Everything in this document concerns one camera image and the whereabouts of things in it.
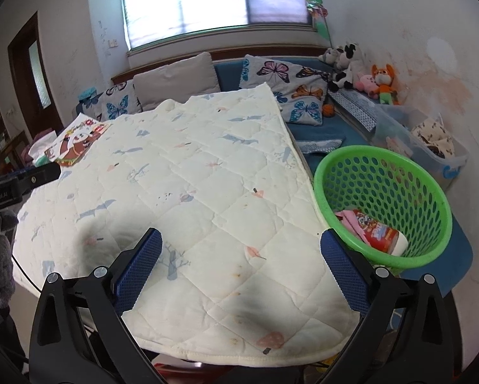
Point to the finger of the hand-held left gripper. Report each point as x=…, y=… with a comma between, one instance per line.
x=39, y=178

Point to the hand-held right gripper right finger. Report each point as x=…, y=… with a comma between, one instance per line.
x=341, y=268

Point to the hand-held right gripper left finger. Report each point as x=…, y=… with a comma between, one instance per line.
x=139, y=268

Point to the pink plastic wrapper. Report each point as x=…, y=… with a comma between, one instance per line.
x=349, y=222

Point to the red printed paper cup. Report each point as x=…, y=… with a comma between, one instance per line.
x=377, y=232

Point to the green plastic basket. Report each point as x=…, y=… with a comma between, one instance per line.
x=379, y=151

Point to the person's left hand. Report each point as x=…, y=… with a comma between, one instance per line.
x=1, y=264

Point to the tissue pack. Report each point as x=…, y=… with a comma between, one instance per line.
x=41, y=146

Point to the teal cushion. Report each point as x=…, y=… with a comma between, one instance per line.
x=87, y=92

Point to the brown wooden door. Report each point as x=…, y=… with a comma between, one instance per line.
x=23, y=80

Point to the white quilted blanket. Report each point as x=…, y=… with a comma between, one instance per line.
x=207, y=192

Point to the butterfly print pillow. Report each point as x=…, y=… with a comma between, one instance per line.
x=117, y=104
x=275, y=70
x=303, y=110

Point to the blue patterned towel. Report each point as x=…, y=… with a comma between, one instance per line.
x=319, y=146

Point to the clear storage bin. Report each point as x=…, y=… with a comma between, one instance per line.
x=395, y=128

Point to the small orange ball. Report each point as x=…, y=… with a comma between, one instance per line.
x=328, y=111

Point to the cream patterned cloth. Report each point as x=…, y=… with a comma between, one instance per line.
x=433, y=134

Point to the blue patterned folded blanket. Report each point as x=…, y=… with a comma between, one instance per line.
x=355, y=106

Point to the beige cushion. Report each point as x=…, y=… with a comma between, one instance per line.
x=175, y=80

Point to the pink plush toy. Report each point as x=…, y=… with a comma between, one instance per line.
x=365, y=84

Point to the orange fox plush toy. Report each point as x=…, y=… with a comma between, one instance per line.
x=383, y=78

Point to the cow plush toy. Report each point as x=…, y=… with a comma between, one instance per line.
x=349, y=70

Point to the blue sofa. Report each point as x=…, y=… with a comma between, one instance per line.
x=229, y=76

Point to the grey plush toy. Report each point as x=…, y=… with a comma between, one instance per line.
x=329, y=55

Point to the window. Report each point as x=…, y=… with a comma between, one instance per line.
x=207, y=0

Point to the colourful pinwheel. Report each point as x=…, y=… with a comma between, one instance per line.
x=315, y=2

